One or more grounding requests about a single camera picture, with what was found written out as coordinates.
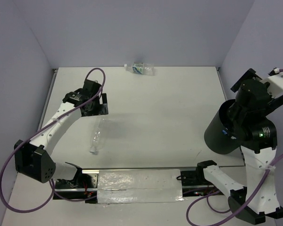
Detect labelled bottle at back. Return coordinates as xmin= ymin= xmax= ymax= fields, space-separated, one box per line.
xmin=124 ymin=62 xmax=154 ymax=76

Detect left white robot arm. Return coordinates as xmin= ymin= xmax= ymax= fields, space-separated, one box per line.
xmin=14 ymin=80 xmax=108 ymax=188

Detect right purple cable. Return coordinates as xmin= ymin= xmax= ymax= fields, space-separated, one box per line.
xmin=186 ymin=67 xmax=283 ymax=226

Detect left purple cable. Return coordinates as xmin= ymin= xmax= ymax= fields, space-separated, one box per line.
xmin=0 ymin=67 xmax=107 ymax=213

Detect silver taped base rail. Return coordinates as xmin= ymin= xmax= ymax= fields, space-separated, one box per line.
xmin=54 ymin=168 xmax=215 ymax=204

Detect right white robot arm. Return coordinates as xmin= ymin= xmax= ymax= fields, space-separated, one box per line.
xmin=195 ymin=68 xmax=283 ymax=225

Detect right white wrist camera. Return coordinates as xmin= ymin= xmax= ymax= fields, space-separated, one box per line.
xmin=260 ymin=68 xmax=283 ymax=98

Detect purple cable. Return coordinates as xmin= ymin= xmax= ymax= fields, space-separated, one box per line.
xmin=186 ymin=67 xmax=283 ymax=226
xmin=0 ymin=67 xmax=107 ymax=213

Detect clear bottle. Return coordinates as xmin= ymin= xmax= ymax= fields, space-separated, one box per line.
xmin=90 ymin=115 xmax=111 ymax=155
xmin=222 ymin=128 xmax=237 ymax=139

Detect black round bin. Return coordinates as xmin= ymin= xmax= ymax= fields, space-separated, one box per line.
xmin=204 ymin=99 xmax=240 ymax=155

